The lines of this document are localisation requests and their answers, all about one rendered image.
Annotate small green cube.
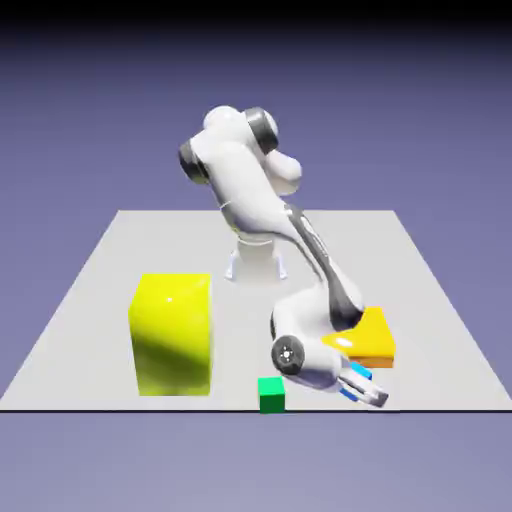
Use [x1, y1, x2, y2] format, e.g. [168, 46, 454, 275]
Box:
[257, 376, 287, 414]

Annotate large orange box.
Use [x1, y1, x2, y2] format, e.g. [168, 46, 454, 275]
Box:
[320, 306, 398, 370]

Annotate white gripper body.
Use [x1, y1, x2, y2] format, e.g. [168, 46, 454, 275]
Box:
[338, 365, 390, 409]

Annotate large yellow box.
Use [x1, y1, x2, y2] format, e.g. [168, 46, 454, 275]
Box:
[127, 272, 212, 398]

